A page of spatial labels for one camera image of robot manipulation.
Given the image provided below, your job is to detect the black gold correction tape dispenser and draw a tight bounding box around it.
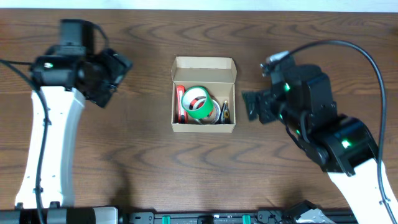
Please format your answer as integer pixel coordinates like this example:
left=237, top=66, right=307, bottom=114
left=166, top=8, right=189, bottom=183
left=219, top=100, right=231, bottom=124

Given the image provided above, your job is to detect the white clear tape roll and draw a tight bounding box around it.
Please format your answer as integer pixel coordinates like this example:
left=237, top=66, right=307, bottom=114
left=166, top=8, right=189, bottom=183
left=195, top=99, right=221, bottom=124

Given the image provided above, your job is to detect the cardboard box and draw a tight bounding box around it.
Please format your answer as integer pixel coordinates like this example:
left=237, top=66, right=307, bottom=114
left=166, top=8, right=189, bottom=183
left=170, top=56, right=237, bottom=133

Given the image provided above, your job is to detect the green tape roll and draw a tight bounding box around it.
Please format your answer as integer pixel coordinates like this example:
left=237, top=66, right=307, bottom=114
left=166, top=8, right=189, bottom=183
left=182, top=86, right=213, bottom=119

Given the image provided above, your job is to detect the red utility knife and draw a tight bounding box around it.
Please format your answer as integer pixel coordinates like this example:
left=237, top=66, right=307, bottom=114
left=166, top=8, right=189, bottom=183
left=176, top=85, right=187, bottom=124

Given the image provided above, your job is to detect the small red black cutter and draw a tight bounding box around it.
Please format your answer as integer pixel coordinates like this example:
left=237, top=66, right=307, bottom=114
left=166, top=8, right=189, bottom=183
left=189, top=96, right=206, bottom=110

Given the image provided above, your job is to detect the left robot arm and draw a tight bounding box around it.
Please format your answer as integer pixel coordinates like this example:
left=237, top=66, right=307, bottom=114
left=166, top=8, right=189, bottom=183
left=14, top=49, right=133, bottom=209

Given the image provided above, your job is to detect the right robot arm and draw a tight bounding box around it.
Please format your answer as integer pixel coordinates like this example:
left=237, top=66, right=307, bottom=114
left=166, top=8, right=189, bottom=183
left=242, top=62, right=397, bottom=223

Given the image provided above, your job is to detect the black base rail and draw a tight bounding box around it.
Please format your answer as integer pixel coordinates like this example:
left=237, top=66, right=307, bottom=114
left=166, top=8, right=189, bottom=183
left=0, top=205, right=358, bottom=224

